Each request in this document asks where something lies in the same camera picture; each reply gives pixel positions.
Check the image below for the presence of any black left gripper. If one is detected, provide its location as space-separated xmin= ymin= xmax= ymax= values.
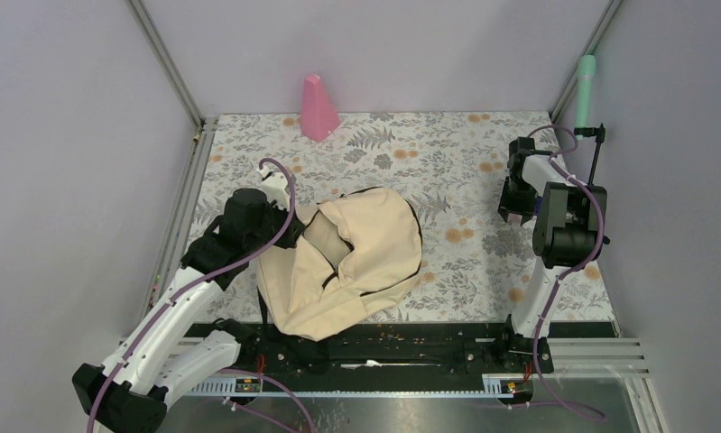
xmin=245 ymin=194 xmax=306 ymax=253

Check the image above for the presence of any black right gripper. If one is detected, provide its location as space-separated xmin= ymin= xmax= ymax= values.
xmin=496 ymin=176 xmax=539 ymax=225

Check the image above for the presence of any beige canvas backpack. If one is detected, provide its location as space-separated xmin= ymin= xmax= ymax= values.
xmin=255 ymin=187 xmax=423 ymax=341

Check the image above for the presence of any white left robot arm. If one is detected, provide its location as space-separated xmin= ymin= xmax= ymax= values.
xmin=72 ymin=186 xmax=295 ymax=432

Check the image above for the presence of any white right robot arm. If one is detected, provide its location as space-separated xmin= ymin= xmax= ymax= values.
xmin=495 ymin=137 xmax=608 ymax=372

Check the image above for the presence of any black tripod stand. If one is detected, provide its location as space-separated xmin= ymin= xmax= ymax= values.
xmin=573 ymin=124 xmax=606 ymax=185

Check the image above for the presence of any pink cone block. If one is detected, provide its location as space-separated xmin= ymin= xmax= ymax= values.
xmin=300 ymin=74 xmax=341 ymax=142

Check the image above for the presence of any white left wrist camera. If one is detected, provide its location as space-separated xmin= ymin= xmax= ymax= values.
xmin=259 ymin=167 xmax=291 ymax=211

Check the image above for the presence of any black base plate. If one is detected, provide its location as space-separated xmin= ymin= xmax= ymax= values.
xmin=199 ymin=322 xmax=556 ymax=376

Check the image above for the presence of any aluminium cable duct rail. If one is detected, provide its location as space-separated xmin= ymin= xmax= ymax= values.
xmin=187 ymin=372 xmax=532 ymax=399

